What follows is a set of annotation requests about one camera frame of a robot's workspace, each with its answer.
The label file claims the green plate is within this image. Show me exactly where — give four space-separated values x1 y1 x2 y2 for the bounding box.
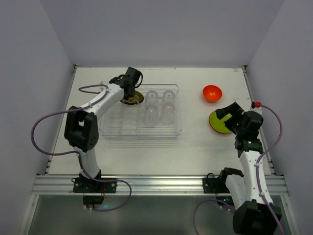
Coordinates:
209 111 232 124

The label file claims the olive brown plate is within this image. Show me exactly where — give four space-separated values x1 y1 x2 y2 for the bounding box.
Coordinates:
121 91 144 105

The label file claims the orange bowl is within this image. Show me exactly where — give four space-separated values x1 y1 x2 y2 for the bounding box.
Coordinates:
202 85 223 102

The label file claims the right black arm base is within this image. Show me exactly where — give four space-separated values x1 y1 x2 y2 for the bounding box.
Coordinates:
202 167 246 209

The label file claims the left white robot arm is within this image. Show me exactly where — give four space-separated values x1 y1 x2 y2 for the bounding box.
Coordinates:
64 67 143 182

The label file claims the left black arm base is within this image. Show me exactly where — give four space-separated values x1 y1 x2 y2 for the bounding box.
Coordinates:
71 174 117 208

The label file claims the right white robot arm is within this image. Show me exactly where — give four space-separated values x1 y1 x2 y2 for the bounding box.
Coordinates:
216 102 283 235

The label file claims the clear plastic rack tray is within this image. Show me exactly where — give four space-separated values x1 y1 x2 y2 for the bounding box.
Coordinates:
99 83 183 138

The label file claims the clear glass back left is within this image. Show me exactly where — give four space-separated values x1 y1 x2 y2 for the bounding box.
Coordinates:
145 90 159 105

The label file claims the clear glass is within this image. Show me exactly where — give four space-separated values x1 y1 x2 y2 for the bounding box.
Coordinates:
162 90 176 104
144 104 159 126
145 90 159 105
160 102 176 124

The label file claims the clear glass back right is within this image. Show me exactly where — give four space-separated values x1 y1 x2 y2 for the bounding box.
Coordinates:
162 90 176 104

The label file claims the clear glass front left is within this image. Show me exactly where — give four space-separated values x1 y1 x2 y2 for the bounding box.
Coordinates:
144 104 159 126

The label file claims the clear glass front right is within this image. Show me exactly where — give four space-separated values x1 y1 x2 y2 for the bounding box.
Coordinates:
160 102 176 124

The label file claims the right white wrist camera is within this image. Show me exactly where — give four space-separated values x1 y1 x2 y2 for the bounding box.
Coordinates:
250 101 263 115

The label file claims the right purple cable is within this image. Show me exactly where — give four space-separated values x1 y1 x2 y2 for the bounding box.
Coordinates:
193 100 286 235

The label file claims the aluminium mounting rail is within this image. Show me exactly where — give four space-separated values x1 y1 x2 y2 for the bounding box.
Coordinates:
31 174 289 196

